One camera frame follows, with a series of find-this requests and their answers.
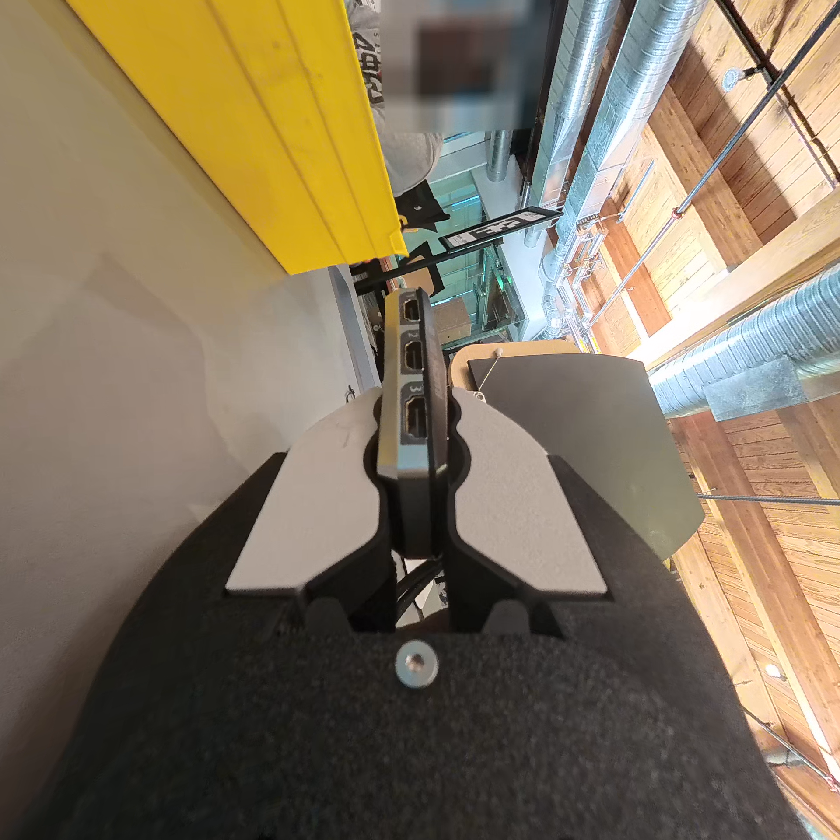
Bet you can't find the wooden board with dark panel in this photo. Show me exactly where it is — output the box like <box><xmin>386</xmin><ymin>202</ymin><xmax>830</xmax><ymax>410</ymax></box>
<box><xmin>449</xmin><ymin>340</ymin><xmax>706</xmax><ymax>562</ymax></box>

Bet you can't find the silver ventilation duct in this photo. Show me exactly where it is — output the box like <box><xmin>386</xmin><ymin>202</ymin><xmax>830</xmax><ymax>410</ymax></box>
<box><xmin>650</xmin><ymin>262</ymin><xmax>840</xmax><ymax>421</ymax></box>

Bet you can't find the black framed sign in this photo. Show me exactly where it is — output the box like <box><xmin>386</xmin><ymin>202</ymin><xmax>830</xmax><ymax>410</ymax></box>
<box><xmin>438</xmin><ymin>205</ymin><xmax>565</xmax><ymax>255</ymax></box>

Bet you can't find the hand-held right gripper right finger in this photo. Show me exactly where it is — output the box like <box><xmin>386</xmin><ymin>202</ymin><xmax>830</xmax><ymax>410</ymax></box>
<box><xmin>446</xmin><ymin>387</ymin><xmax>609</xmax><ymax>634</ymax></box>

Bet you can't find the yellow storage bin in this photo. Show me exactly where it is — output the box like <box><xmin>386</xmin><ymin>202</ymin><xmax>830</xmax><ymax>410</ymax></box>
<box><xmin>66</xmin><ymin>0</ymin><xmax>409</xmax><ymax>277</ymax></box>

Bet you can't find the cardboard box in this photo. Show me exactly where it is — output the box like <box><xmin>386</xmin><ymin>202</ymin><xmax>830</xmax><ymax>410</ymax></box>
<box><xmin>433</xmin><ymin>298</ymin><xmax>473</xmax><ymax>347</ymax></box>

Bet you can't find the black video switch box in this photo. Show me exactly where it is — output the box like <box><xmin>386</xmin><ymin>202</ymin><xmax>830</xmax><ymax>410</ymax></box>
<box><xmin>375</xmin><ymin>285</ymin><xmax>450</xmax><ymax>624</ymax></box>

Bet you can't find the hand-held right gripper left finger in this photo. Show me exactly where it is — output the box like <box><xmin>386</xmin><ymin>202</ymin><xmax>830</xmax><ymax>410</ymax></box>
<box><xmin>224</xmin><ymin>386</ymin><xmax>396</xmax><ymax>634</ymax></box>

